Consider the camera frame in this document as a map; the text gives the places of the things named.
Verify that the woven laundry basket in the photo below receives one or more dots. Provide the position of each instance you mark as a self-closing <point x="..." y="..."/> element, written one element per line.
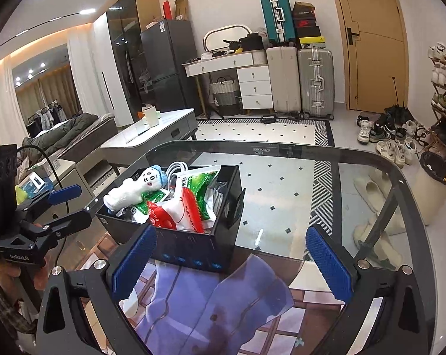
<point x="225" y="94"/>

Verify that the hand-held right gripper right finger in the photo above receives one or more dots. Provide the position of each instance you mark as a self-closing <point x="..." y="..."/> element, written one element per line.
<point x="330" y="266"/>

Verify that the clothes rack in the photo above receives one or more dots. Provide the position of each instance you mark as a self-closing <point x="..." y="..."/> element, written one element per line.
<point x="45" y="116"/>

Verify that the grey bed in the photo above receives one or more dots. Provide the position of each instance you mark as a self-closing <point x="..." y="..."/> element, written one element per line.
<point x="104" y="129"/>

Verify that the plain black shoe box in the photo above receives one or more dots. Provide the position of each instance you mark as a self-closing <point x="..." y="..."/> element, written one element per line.
<point x="308" y="32"/>

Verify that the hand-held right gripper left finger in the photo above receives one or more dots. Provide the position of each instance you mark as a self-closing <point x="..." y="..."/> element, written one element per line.
<point x="134" y="262"/>

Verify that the person's left hand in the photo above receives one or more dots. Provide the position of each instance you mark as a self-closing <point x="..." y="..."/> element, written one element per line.
<point x="41" y="275"/>

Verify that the white trash bin black liner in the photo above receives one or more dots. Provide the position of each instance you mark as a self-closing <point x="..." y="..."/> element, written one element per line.
<point x="430" y="192"/>

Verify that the person's left forearm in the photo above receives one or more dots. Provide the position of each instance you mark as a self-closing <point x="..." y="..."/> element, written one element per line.
<point x="1" y="310"/>

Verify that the open black shoe box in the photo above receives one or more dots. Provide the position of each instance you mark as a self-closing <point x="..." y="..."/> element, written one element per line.
<point x="304" y="9"/>

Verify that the white dressing table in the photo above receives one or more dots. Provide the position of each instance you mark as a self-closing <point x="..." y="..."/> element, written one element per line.
<point x="254" y="88"/>

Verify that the white sheer curtain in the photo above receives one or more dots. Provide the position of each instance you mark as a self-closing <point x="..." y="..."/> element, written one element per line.
<point x="84" y="74"/>

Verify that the black white patterned rug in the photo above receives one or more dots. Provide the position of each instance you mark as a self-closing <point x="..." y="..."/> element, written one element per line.
<point x="267" y="137"/>

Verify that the black cardboard box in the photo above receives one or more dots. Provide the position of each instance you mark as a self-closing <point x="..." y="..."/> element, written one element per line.
<point x="193" y="255"/>

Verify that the yellow black shoe box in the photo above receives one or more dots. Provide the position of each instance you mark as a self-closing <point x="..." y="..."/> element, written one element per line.
<point x="313" y="43"/>

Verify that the brown cardboard box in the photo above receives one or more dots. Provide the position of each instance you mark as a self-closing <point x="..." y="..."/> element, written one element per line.
<point x="181" y="9"/>

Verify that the small white card box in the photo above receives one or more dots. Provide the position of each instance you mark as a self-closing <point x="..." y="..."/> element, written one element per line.
<point x="37" y="181"/>

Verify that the wooden shoe rack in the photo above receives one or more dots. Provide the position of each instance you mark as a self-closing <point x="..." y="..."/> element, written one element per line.
<point x="443" y="85"/>

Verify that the brown curtain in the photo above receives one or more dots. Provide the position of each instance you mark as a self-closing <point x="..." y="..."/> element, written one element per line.
<point x="60" y="85"/>

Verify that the red white balloon packet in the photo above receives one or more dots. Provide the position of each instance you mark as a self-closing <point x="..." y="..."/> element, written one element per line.
<point x="164" y="218"/>

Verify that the white plush doll blue hat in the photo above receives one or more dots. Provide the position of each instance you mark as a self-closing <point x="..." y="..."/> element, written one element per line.
<point x="134" y="188"/>

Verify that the black handheld appliance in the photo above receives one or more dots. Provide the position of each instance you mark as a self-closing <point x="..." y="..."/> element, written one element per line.
<point x="282" y="118"/>

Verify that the dark grey refrigerator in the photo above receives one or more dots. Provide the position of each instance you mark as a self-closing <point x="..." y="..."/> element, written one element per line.
<point x="167" y="55"/>

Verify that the red black shoe box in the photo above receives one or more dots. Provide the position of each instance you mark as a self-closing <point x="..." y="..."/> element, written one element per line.
<point x="304" y="23"/>

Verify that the black bag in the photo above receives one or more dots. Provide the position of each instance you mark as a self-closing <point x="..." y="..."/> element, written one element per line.
<point x="252" y="42"/>

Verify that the beige suitcase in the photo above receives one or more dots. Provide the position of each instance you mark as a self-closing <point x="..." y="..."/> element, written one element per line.
<point x="284" y="81"/>

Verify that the pile of shoes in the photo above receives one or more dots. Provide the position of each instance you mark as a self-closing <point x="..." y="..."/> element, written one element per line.
<point x="387" y="148"/>

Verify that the grey white bedside cabinet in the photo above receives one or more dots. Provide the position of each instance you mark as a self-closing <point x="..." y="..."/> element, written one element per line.
<point x="67" y="172"/>

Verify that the rows of sneakers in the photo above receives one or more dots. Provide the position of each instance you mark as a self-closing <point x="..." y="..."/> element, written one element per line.
<point x="439" y="74"/>

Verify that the printed cartoon table mat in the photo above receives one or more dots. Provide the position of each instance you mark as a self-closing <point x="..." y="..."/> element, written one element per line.
<point x="223" y="303"/>

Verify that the oval mirror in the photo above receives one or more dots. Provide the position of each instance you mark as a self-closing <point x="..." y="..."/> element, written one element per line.
<point x="219" y="39"/>

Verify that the wooden door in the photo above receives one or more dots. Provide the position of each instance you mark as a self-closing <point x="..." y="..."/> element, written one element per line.
<point x="374" y="44"/>

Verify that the white coffee table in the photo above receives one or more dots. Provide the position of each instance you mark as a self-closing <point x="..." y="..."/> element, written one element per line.
<point x="164" y="125"/>

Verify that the green white medicine sachet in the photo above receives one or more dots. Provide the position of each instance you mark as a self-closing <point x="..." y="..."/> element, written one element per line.
<point x="200" y="185"/>
<point x="154" y="196"/>

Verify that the white cup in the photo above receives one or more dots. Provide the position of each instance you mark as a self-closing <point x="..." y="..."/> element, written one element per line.
<point x="151" y="116"/>

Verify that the blue packet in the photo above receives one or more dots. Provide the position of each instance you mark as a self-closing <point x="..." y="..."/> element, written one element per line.
<point x="42" y="188"/>

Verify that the silver suitcase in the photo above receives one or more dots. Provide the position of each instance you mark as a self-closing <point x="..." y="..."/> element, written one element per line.
<point x="315" y="81"/>

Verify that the black glass cabinet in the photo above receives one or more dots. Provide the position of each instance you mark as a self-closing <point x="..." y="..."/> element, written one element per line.
<point x="123" y="44"/>

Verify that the green toy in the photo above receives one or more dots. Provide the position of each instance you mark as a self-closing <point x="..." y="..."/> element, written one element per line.
<point x="20" y="194"/>

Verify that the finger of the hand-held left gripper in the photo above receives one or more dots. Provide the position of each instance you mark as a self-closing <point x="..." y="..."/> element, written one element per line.
<point x="66" y="193"/>
<point x="75" y="222"/>

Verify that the black umbrella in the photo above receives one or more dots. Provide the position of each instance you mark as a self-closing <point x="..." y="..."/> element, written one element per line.
<point x="398" y="112"/>

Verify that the dark green duvet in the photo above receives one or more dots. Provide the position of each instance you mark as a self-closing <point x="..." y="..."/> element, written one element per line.
<point x="67" y="129"/>

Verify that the teal suitcase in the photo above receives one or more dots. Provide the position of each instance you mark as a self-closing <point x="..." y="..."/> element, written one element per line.
<point x="278" y="18"/>

